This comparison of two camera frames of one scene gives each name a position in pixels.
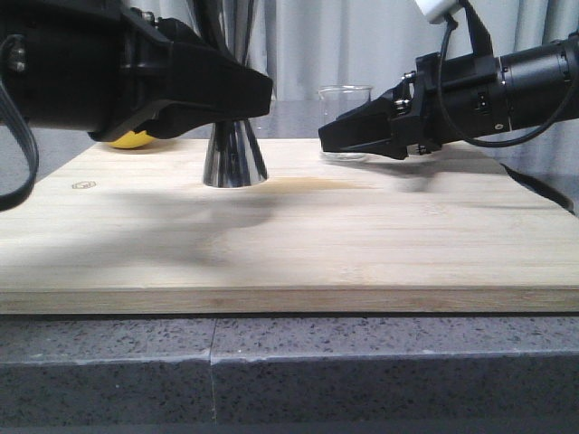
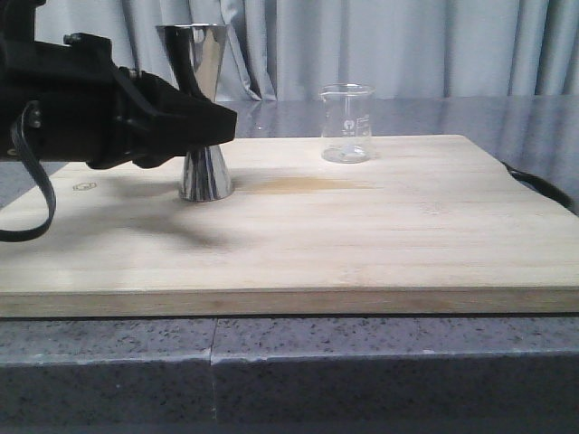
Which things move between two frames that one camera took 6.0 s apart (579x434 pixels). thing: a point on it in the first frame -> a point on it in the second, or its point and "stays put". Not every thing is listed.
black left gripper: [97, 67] -> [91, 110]
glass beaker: [336, 100] stays put
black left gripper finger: [207, 86] -> [177, 123]
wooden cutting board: [129, 226] stays put
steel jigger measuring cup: [234, 157] -> [204, 174]
